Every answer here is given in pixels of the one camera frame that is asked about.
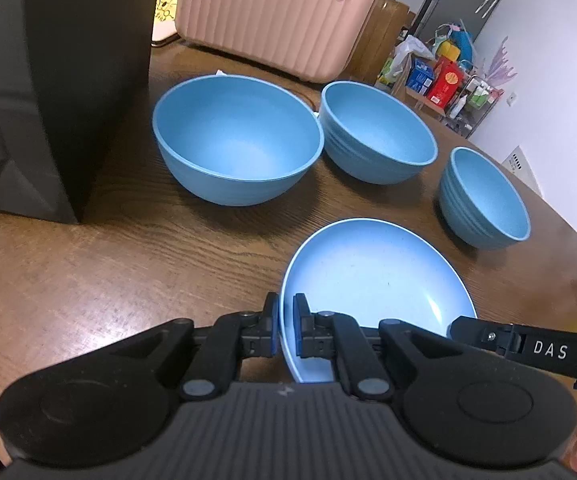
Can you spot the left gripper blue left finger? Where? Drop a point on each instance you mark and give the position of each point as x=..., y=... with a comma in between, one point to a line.
x=269, y=322

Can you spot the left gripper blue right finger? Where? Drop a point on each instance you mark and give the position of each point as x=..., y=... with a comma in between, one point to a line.
x=303, y=326

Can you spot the shallow blue plate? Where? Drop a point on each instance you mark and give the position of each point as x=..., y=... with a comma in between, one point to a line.
x=370, y=269

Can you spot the small blue ribbed bowl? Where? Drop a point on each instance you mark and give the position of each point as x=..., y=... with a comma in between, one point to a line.
x=480, y=204

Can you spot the large blue bowl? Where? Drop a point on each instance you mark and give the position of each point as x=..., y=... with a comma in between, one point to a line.
x=235, y=140

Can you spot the medium blue ribbed bowl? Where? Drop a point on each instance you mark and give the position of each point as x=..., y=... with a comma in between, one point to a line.
x=372, y=136

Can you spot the blue box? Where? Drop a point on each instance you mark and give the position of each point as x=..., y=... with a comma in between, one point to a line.
x=421, y=76

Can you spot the red box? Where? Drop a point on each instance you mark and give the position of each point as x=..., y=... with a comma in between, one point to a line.
x=448, y=75

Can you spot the pink ribbed suitcase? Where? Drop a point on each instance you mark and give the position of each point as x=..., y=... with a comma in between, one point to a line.
x=312, y=40

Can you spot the yellow cartoon bag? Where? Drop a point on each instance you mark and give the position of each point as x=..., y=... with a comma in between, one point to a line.
x=164, y=28

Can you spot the black paper bag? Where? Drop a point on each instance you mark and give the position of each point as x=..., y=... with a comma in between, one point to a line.
x=68, y=71

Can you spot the metal wire shelf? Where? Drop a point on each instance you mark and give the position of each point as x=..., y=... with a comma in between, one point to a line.
x=471, y=104

